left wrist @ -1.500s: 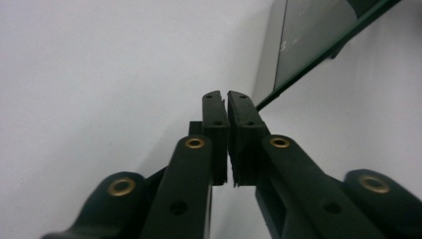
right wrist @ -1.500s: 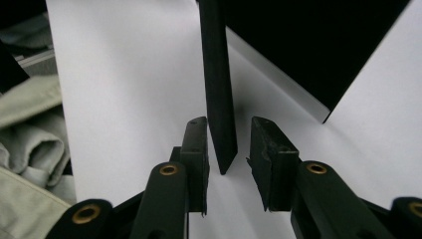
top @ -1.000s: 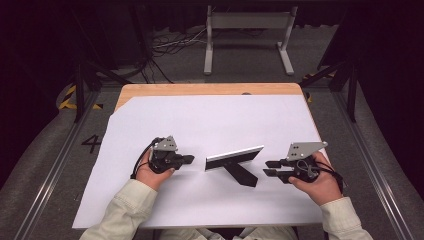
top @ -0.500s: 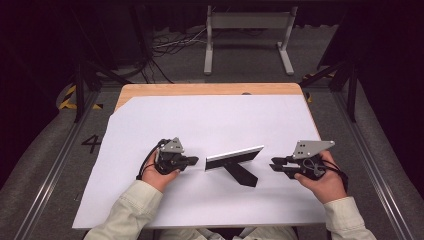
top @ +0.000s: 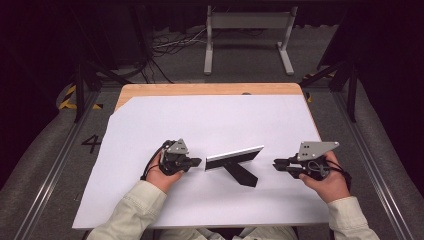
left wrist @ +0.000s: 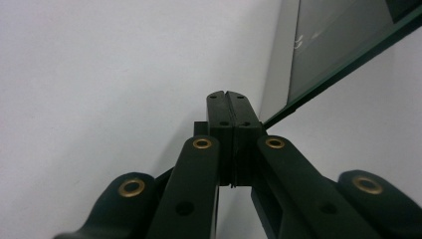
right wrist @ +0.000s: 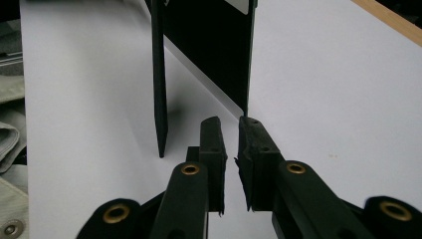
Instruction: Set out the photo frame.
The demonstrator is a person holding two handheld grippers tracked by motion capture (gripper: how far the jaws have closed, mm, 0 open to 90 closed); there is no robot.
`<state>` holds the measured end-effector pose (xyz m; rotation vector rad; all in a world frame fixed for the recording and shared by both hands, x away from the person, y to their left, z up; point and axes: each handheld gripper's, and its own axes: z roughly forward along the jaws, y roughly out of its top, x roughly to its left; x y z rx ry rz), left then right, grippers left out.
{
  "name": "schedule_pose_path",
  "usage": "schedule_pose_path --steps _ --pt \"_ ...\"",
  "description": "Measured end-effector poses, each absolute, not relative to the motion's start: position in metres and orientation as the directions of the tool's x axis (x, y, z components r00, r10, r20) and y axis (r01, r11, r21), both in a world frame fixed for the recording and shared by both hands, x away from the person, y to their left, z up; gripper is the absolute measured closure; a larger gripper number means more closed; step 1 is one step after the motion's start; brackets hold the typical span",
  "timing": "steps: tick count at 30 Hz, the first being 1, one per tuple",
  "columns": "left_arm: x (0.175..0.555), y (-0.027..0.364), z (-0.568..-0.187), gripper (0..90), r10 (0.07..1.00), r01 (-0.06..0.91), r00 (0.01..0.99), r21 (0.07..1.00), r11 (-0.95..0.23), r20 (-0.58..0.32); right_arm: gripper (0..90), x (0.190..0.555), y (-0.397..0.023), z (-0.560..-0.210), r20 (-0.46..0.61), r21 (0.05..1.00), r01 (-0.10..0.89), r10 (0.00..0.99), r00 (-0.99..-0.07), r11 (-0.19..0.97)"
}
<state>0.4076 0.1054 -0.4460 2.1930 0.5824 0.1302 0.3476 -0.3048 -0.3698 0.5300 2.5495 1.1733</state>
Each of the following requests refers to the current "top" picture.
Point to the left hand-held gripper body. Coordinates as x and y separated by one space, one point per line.
176 156

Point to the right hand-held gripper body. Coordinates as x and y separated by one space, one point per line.
315 151

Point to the black card stand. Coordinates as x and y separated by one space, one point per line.
233 157

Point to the person's left hand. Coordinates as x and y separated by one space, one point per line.
160 180

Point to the person's right hand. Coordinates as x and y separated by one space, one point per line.
328 186

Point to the white paper sheet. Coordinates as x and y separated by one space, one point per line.
206 123

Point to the person's beige clothed torso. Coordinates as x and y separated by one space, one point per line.
266 232

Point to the black tripod stand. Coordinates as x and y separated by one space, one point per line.
81 80
350 86

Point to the yellow black hazard tape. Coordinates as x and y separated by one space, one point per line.
66 100

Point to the grey metal stand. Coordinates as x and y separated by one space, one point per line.
248 21

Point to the aluminium floor rail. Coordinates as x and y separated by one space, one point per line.
50 173
373 160

